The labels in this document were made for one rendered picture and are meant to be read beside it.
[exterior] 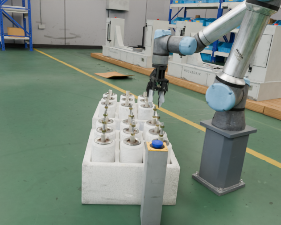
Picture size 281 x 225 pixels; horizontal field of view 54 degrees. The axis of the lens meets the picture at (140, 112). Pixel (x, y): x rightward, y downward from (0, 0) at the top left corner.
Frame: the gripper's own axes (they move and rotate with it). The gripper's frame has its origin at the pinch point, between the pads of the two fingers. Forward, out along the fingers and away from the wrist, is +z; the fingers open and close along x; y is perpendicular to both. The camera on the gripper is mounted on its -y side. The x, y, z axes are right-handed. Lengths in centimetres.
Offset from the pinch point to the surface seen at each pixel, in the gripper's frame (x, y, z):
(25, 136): -69, -43, 35
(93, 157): -30.1, 24.1, 15.4
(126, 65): 38, -333, 31
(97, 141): -28.6, 22.5, 9.1
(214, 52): 268, -484, 12
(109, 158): -23.9, 25.6, 15.4
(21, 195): -59, 20, 34
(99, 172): -28.1, 28.9, 19.8
